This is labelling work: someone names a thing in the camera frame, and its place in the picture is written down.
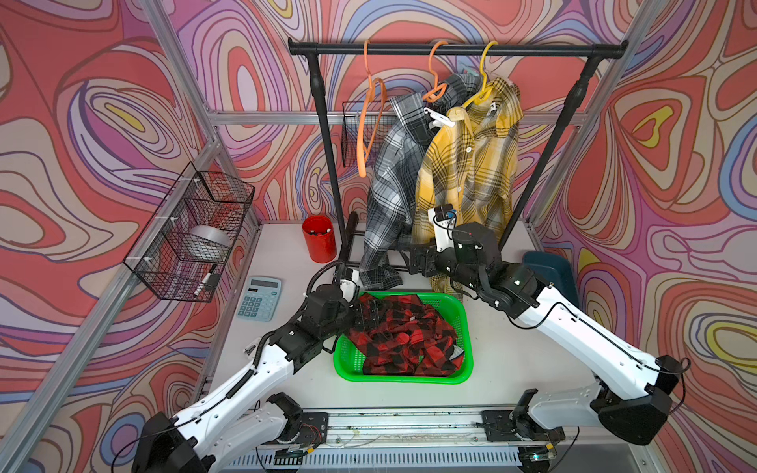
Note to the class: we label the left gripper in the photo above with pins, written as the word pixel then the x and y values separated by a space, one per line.
pixel 365 323

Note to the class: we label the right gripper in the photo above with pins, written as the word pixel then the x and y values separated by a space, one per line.
pixel 429 254

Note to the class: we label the red black plaid shirt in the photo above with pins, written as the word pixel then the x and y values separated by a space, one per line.
pixel 412 339

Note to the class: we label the orange hanger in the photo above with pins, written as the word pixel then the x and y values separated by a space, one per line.
pixel 377 90
pixel 439 88

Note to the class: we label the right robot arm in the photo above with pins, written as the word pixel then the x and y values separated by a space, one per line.
pixel 630 395

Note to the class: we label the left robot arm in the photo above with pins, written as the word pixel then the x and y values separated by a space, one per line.
pixel 247 410

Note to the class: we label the yellow hanger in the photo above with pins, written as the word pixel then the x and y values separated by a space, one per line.
pixel 486 88

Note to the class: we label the grey plaid shirt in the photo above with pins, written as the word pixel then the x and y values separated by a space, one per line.
pixel 392 196

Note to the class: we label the green plastic basket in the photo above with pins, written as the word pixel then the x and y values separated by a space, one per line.
pixel 348 361

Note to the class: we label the red pen cup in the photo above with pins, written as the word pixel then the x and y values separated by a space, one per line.
pixel 320 238

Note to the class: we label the grey calculator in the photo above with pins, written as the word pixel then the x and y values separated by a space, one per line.
pixel 260 299

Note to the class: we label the yellow plaid shirt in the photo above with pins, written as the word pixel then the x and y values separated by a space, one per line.
pixel 471 165

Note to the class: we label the dark teal tray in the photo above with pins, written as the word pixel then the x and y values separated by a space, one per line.
pixel 557 270

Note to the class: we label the grey tape roll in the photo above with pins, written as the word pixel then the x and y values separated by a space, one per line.
pixel 205 244

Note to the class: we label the black clothes rack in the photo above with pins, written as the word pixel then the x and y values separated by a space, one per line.
pixel 593 55

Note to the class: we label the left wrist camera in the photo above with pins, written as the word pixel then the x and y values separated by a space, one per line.
pixel 349 278

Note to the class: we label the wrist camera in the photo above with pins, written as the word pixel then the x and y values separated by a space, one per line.
pixel 349 278
pixel 443 219

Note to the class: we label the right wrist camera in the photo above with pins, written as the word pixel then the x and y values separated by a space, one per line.
pixel 443 219

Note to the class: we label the white marker in wire basket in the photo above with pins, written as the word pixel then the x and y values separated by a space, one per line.
pixel 204 281

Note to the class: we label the small wire basket on rack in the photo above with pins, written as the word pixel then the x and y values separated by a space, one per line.
pixel 367 125

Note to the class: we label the black wire basket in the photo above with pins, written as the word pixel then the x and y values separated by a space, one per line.
pixel 210 198

